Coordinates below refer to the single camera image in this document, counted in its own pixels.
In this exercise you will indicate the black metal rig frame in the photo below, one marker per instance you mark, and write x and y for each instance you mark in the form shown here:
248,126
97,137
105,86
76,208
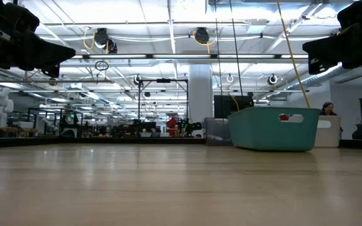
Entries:
163,80

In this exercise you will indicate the teal plastic bin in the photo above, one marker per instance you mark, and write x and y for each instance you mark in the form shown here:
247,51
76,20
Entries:
262,133

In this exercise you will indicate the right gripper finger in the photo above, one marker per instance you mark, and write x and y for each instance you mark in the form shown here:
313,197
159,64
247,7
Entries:
338,47
317,67

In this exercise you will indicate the grey translucent plastic bin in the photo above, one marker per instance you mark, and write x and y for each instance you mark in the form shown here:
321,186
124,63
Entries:
217,130

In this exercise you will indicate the person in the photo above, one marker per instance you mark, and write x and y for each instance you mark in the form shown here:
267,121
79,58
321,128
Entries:
328,108

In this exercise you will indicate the white building column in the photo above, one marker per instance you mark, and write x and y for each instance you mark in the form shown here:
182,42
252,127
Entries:
200,94

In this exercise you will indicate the white humanoid robot figure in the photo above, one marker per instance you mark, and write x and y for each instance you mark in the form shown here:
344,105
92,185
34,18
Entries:
0,105

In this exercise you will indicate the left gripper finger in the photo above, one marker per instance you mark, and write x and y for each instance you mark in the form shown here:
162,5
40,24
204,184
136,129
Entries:
46,53
52,70

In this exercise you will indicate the red background object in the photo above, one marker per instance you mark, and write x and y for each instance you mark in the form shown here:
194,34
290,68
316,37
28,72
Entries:
172,124

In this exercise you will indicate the small black ceiling reel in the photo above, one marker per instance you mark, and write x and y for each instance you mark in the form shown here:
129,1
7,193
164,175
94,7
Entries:
272,79
137,79

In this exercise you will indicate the black monitor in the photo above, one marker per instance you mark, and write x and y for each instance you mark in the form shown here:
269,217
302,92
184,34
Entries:
228,106

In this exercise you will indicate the silver ventilation duct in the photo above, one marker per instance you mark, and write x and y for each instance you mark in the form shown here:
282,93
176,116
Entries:
319,78

